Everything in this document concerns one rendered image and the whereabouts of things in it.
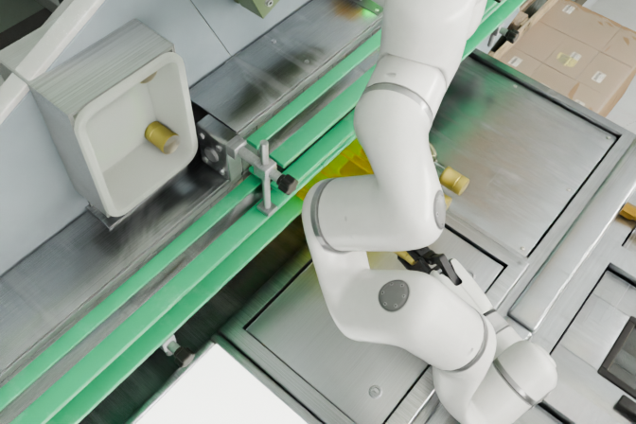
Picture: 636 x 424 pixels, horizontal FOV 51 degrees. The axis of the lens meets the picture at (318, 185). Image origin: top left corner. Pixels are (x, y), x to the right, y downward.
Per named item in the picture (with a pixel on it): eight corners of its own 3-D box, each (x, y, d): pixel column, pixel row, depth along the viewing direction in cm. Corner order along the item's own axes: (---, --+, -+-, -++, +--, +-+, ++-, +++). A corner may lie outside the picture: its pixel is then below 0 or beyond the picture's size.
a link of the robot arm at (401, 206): (329, 94, 76) (277, 191, 69) (430, 72, 67) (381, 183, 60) (390, 169, 83) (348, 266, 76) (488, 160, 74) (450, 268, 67)
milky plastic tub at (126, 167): (76, 192, 99) (114, 224, 96) (28, 85, 81) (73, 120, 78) (163, 127, 108) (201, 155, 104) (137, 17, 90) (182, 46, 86)
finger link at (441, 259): (466, 301, 101) (442, 287, 106) (457, 260, 98) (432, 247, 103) (460, 305, 101) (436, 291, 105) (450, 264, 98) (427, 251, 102)
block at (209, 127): (198, 163, 110) (228, 185, 108) (191, 124, 103) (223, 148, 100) (213, 150, 112) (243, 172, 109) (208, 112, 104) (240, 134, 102)
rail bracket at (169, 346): (128, 331, 110) (184, 383, 105) (119, 313, 105) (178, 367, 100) (146, 314, 112) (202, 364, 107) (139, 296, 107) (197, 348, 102)
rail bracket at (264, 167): (229, 191, 109) (286, 234, 105) (220, 123, 96) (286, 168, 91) (242, 181, 111) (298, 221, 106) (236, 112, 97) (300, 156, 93)
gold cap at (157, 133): (165, 137, 99) (145, 122, 101) (161, 156, 101) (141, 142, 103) (182, 132, 102) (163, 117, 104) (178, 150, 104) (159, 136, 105)
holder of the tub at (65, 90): (83, 209, 104) (115, 238, 101) (27, 83, 82) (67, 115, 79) (166, 147, 112) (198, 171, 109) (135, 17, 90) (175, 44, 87)
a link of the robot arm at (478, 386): (459, 288, 82) (531, 346, 94) (384, 357, 83) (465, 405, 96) (498, 337, 75) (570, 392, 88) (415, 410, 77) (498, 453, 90)
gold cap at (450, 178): (440, 173, 116) (462, 186, 115) (451, 162, 118) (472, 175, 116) (435, 186, 119) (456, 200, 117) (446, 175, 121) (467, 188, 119)
